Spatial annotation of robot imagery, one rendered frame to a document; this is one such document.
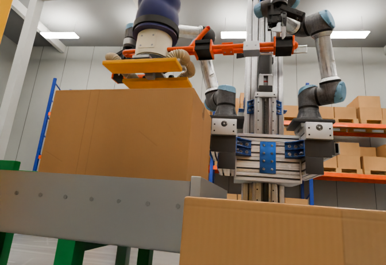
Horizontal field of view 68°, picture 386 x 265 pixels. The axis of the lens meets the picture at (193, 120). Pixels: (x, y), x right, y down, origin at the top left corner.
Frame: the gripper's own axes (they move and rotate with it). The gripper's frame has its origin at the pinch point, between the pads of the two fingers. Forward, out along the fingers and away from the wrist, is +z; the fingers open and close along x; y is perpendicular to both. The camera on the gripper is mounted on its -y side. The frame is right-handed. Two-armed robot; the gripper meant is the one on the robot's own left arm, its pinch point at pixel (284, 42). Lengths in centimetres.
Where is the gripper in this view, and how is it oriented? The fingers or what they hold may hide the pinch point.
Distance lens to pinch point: 135.6
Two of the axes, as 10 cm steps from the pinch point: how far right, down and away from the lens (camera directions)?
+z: -0.8, 9.6, -2.6
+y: -9.6, 0.0, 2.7
